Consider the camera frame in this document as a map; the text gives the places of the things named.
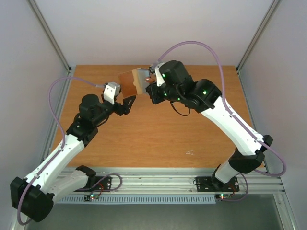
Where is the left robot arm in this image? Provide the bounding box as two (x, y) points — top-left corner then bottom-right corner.
(10, 94), (136, 225)

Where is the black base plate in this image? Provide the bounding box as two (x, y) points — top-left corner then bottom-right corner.
(193, 176), (240, 192)
(74, 176), (112, 192)

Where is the circuit board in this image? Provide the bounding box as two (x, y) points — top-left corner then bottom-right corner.
(84, 194), (99, 202)
(215, 193), (232, 200)

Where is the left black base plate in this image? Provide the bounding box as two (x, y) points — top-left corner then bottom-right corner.
(74, 176), (112, 192)

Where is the aluminium rail frame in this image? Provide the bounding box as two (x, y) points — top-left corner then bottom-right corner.
(21, 166), (286, 195)

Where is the purple cable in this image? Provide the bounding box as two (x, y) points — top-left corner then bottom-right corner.
(157, 41), (287, 202)
(18, 76), (106, 226)

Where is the grey slotted cable duct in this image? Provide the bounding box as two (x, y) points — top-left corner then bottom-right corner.
(59, 194), (216, 205)

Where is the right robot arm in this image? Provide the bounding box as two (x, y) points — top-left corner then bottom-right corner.
(146, 60), (273, 191)

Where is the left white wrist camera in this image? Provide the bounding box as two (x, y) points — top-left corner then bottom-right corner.
(103, 82), (120, 105)

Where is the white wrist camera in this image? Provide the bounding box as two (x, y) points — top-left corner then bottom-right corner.
(103, 82), (120, 105)
(148, 62), (165, 87)

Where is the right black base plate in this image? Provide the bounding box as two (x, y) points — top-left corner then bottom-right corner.
(193, 176), (240, 192)

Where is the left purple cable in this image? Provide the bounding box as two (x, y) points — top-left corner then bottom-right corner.
(18, 76), (106, 226)

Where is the left circuit board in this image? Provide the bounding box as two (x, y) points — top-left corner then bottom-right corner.
(84, 194), (99, 202)

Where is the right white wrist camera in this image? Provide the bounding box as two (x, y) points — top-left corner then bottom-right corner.
(148, 62), (165, 87)

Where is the right aluminium corner post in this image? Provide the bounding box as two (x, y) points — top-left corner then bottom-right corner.
(236, 0), (282, 73)

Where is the brown leather card holder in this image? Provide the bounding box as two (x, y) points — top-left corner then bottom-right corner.
(118, 68), (150, 98)

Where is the aluminium corner post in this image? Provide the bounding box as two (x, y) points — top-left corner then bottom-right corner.
(236, 0), (282, 73)
(27, 0), (71, 73)

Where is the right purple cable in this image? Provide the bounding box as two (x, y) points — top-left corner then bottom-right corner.
(157, 41), (287, 202)

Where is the left aluminium corner post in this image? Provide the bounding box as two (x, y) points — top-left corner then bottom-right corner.
(27, 0), (71, 73)

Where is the right circuit board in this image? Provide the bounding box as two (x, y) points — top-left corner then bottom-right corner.
(215, 193), (232, 200)

